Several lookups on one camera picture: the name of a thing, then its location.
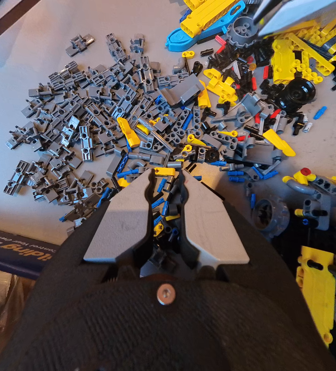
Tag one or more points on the grey desk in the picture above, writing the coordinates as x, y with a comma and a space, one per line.
25, 58

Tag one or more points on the blue pin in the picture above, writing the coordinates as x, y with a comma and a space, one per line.
320, 112

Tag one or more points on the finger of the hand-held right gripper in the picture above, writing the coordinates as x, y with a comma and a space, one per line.
265, 11
307, 11

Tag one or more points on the long yellow holed liftarm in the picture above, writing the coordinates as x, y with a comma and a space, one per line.
316, 58

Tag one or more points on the blue brick separator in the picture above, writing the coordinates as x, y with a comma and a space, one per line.
176, 40

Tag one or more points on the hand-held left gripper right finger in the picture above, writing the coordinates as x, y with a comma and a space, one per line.
214, 229

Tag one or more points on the black toothed wheel hub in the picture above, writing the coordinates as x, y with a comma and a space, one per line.
297, 92

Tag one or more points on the stack of yellow holed panels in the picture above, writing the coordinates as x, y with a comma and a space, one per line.
202, 17

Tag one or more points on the grey toothed wheel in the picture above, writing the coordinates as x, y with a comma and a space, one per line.
242, 30

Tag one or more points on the pile of grey track links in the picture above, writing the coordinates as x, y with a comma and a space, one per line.
69, 116

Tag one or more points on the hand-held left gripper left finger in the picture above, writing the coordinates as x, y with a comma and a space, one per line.
118, 229

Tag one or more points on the yellow black brick vehicle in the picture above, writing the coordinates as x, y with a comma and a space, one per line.
316, 289

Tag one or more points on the pile of grey bricks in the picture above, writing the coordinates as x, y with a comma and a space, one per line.
237, 66

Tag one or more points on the small yellow curved panel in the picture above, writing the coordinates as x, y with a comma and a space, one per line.
128, 133

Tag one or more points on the dark blue cardboard box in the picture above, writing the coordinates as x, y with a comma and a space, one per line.
11, 252

